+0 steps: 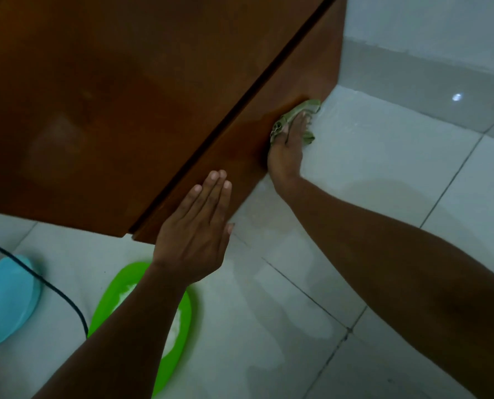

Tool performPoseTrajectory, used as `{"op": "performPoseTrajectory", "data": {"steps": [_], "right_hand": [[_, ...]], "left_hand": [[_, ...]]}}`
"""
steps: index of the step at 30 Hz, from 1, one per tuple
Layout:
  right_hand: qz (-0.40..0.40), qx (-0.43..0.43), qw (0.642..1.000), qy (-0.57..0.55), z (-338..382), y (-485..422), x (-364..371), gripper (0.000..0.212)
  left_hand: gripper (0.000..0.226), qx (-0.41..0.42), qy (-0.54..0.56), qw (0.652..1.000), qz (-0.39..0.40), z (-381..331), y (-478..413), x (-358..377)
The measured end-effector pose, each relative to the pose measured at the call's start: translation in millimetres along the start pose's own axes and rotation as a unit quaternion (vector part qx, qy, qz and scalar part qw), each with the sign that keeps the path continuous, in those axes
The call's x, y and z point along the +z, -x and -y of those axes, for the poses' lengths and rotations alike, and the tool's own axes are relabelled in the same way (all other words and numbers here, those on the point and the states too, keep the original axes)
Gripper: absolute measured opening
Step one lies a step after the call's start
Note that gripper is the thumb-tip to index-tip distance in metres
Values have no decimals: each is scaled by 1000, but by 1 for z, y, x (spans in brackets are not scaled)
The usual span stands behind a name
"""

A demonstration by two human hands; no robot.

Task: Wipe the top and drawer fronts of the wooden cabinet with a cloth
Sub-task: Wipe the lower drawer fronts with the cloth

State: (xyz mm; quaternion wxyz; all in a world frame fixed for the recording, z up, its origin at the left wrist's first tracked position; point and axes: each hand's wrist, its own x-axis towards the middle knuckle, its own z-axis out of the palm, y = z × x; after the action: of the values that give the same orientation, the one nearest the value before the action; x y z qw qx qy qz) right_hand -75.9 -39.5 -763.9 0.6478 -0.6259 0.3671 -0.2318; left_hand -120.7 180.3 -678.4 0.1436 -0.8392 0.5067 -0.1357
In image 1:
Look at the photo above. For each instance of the person's left hand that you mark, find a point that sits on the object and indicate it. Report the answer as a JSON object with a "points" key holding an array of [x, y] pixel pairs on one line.
{"points": [[193, 240]]}

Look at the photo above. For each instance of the person's right hand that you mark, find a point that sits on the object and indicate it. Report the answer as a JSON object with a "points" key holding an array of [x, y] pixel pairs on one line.
{"points": [[286, 155]]}

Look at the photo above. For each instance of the person's left little finger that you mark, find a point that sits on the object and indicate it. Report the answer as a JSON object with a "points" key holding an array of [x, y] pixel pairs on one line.
{"points": [[186, 201]]}

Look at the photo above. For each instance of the person's left thumb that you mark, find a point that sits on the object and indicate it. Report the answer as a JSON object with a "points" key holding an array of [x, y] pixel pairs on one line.
{"points": [[227, 240]]}

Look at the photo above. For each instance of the person's left middle finger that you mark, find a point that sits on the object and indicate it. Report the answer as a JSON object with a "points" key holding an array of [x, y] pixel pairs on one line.
{"points": [[213, 195]]}

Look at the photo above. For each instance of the person's right fingers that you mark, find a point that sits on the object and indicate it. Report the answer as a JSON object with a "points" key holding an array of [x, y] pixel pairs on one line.
{"points": [[295, 127]]}

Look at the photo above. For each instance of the green cleaning cloth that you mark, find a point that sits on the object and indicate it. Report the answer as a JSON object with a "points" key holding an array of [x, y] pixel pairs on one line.
{"points": [[290, 119]]}

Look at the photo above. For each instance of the person's right forearm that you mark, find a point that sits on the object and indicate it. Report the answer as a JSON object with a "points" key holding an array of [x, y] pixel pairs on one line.
{"points": [[405, 278]]}

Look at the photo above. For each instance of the person's left forearm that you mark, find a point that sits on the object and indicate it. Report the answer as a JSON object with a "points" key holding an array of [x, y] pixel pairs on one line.
{"points": [[118, 340]]}

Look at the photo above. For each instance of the green plastic basin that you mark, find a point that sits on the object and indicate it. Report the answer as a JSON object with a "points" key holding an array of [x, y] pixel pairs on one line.
{"points": [[176, 328]]}

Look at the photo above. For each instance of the brown wooden cabinet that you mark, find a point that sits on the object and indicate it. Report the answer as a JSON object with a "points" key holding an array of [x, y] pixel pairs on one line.
{"points": [[139, 107]]}

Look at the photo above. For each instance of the light blue plastic basin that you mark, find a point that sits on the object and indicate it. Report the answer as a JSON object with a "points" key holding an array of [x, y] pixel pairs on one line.
{"points": [[6, 301]]}

